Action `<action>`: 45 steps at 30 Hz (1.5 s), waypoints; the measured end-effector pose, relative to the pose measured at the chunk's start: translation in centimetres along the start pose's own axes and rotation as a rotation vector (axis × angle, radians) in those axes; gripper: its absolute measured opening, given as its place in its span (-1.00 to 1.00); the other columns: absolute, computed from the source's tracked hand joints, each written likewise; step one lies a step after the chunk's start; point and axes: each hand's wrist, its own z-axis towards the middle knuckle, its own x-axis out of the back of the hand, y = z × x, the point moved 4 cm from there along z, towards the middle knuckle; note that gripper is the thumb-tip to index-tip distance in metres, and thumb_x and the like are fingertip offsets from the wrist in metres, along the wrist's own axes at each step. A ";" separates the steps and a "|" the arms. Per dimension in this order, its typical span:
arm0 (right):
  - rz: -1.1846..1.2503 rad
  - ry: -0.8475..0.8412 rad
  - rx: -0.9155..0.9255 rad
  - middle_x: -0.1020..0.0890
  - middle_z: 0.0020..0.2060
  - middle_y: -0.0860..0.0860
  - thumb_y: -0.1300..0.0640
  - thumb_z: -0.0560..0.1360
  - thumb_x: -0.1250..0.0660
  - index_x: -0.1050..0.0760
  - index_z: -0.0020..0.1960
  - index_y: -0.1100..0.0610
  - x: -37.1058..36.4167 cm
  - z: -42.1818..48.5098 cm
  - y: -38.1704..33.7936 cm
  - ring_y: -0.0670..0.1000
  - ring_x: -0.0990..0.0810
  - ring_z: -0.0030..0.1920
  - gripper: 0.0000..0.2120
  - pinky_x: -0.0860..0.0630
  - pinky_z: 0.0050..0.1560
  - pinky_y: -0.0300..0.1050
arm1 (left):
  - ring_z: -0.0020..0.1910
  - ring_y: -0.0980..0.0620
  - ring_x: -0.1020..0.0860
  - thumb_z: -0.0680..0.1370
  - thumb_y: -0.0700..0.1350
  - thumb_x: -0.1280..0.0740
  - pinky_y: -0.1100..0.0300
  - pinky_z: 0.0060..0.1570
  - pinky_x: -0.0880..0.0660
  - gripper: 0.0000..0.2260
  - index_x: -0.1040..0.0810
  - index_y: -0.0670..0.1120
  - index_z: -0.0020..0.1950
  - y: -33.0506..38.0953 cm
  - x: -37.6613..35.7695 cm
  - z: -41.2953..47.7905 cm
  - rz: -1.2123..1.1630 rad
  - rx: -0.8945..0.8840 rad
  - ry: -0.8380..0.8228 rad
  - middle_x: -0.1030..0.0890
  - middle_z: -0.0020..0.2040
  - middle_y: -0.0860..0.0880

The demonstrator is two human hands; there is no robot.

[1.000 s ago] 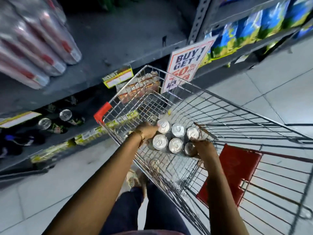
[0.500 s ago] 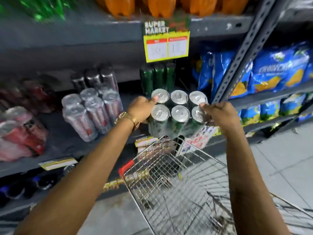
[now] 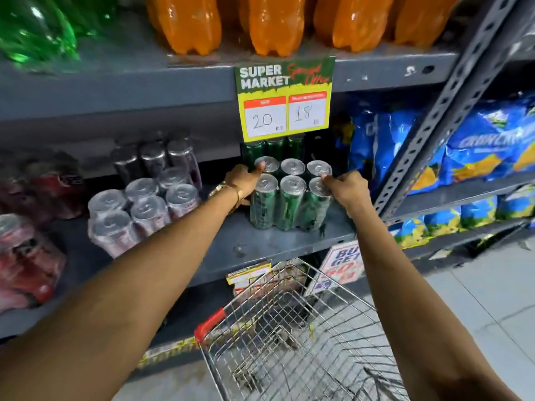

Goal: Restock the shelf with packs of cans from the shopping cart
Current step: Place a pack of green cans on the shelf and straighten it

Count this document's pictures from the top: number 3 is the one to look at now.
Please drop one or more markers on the white promotion sign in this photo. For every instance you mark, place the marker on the white promotion sign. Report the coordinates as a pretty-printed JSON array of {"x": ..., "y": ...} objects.
[{"x": 340, "y": 265}]

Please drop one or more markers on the row of blue snack bags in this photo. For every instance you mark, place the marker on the row of blue snack bags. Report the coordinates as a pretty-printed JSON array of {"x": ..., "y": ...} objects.
[
  {"x": 489, "y": 141},
  {"x": 476, "y": 212}
]

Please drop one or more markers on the person's right fingers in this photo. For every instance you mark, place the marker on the person's right fingers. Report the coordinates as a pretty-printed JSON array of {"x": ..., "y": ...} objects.
[{"x": 328, "y": 182}]

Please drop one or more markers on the yellow shelf label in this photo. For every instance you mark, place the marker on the yellow shelf label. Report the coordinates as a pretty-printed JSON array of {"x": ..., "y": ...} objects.
[{"x": 246, "y": 274}]

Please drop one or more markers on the wrapped pack of purple cans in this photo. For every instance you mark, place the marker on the wrapped pack of purple cans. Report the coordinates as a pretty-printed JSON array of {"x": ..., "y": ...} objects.
[
  {"x": 150, "y": 156},
  {"x": 142, "y": 212}
]

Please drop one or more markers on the orange soda bottle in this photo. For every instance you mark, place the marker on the orange soda bottle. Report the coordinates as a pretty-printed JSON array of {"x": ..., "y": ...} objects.
[
  {"x": 422, "y": 18},
  {"x": 276, "y": 24},
  {"x": 353, "y": 20},
  {"x": 188, "y": 20}
]

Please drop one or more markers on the person's right forearm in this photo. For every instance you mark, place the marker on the person's right forearm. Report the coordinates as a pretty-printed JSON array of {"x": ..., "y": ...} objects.
[{"x": 409, "y": 313}]

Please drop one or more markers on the person's right hand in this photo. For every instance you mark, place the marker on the person's right hand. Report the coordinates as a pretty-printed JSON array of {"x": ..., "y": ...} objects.
[{"x": 351, "y": 192}]

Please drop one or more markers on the wrapped pack of red cans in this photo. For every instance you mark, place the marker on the wrapped pack of red cans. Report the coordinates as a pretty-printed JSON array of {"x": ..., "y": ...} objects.
[
  {"x": 46, "y": 183},
  {"x": 25, "y": 263}
]

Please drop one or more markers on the green and yellow price sign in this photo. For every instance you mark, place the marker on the green and yellow price sign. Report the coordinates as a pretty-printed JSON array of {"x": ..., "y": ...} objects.
[{"x": 284, "y": 108}]

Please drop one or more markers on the pack of green cans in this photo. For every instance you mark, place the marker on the pack of green cans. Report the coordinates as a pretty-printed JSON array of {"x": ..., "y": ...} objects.
[
  {"x": 273, "y": 148},
  {"x": 288, "y": 204}
]

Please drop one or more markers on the grey metal shelf rack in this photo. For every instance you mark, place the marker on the grey metal shelf rack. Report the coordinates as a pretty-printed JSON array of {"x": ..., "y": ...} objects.
[{"x": 125, "y": 91}]

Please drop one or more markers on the person's left hand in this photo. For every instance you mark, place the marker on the person's left hand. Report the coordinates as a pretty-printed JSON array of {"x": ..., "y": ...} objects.
[{"x": 240, "y": 179}]

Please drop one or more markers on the green soda bottle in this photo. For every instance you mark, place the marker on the green soda bottle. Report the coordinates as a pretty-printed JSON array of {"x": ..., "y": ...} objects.
[
  {"x": 33, "y": 29},
  {"x": 94, "y": 10}
]

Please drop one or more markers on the yellow shelf label strip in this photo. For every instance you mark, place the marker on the yellow shelf label strip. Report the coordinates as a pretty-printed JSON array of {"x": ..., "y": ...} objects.
[{"x": 167, "y": 352}]

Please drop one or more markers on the person's left fingers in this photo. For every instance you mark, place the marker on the person's left fingers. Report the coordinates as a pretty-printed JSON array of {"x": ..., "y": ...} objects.
[{"x": 258, "y": 167}]

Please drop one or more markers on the person's left forearm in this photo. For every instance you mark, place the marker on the person's left forearm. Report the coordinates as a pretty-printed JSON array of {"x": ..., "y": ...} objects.
[{"x": 125, "y": 288}]

